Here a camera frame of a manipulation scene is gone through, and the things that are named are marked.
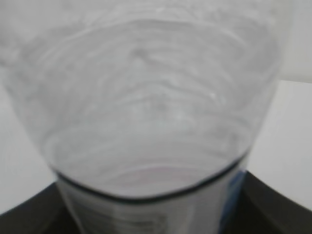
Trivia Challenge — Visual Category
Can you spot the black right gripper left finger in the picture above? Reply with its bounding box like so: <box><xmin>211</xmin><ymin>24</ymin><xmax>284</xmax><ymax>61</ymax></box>
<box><xmin>0</xmin><ymin>183</ymin><xmax>79</xmax><ymax>234</ymax></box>

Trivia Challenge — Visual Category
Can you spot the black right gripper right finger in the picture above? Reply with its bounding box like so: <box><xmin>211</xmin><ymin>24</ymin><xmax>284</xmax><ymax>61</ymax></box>
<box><xmin>225</xmin><ymin>172</ymin><xmax>312</xmax><ymax>234</ymax></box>

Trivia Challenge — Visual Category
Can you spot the clear water bottle red label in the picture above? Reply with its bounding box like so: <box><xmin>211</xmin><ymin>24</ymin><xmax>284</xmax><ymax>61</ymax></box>
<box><xmin>0</xmin><ymin>0</ymin><xmax>293</xmax><ymax>234</ymax></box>

